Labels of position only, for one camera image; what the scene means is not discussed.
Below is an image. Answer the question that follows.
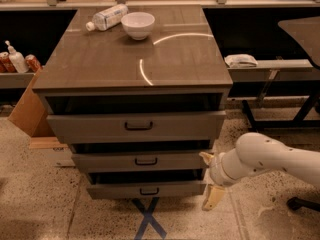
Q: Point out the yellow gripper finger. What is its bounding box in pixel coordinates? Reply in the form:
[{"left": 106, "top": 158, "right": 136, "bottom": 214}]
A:
[
  {"left": 202, "top": 184, "right": 225, "bottom": 211},
  {"left": 199, "top": 152, "right": 214, "bottom": 166}
]

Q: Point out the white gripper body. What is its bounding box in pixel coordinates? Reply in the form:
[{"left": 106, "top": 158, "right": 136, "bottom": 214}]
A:
[{"left": 209, "top": 149, "right": 249, "bottom": 187}]

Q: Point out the grey drawer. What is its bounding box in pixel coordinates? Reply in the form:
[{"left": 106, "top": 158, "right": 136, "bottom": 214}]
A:
[
  {"left": 47, "top": 111, "right": 226, "bottom": 144},
  {"left": 72, "top": 151, "right": 207, "bottom": 173},
  {"left": 87, "top": 181, "right": 206, "bottom": 199}
]

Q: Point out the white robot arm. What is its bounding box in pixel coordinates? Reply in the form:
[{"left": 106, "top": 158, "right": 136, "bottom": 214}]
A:
[{"left": 199, "top": 132, "right": 320, "bottom": 210}]

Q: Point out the grey bottom drawer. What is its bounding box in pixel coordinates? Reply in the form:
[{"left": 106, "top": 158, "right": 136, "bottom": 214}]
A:
[{"left": 87, "top": 181, "right": 206, "bottom": 199}]

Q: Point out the grey top drawer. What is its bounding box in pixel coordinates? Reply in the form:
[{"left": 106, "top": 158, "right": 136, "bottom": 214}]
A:
[{"left": 47, "top": 111, "right": 226, "bottom": 144}]

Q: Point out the grey drawer cabinet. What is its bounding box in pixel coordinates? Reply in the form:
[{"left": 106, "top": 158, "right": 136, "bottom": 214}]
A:
[{"left": 33, "top": 6, "right": 232, "bottom": 188}]

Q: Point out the black chair base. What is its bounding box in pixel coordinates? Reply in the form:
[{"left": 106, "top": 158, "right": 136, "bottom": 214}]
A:
[{"left": 287, "top": 197, "right": 320, "bottom": 212}]

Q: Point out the folded white cloth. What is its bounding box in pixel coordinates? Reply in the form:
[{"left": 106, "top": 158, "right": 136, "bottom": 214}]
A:
[{"left": 224, "top": 54, "right": 258, "bottom": 68}]

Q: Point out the grey side shelf right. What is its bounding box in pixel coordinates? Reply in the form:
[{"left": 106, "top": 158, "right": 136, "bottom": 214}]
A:
[{"left": 228, "top": 59, "right": 320, "bottom": 82}]

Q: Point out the grey side shelf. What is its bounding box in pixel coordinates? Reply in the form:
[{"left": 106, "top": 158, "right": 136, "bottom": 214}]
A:
[
  {"left": 0, "top": 73, "right": 34, "bottom": 89},
  {"left": 228, "top": 59, "right": 320, "bottom": 82}
]

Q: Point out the white ceramic bowl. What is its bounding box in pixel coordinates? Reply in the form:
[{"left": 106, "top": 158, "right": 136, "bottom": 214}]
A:
[{"left": 121, "top": 12, "right": 155, "bottom": 40}]

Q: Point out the clear plastic water bottle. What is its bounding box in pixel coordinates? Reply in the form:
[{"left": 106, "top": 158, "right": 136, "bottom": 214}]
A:
[{"left": 86, "top": 4, "right": 128, "bottom": 31}]

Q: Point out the brown cardboard box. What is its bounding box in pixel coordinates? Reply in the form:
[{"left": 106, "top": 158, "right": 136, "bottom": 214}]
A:
[{"left": 8, "top": 70, "right": 54, "bottom": 137}]

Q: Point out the red soda can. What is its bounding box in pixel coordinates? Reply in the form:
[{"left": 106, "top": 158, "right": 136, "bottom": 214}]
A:
[
  {"left": 25, "top": 54, "right": 42, "bottom": 72},
  {"left": 0, "top": 52, "right": 16, "bottom": 73}
]

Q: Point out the grey side shelf left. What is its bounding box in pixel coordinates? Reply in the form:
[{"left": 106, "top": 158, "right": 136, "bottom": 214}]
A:
[{"left": 0, "top": 73, "right": 34, "bottom": 89}]

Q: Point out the black table leg frame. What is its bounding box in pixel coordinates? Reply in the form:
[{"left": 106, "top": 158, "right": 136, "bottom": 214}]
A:
[{"left": 242, "top": 90, "right": 320, "bottom": 132}]

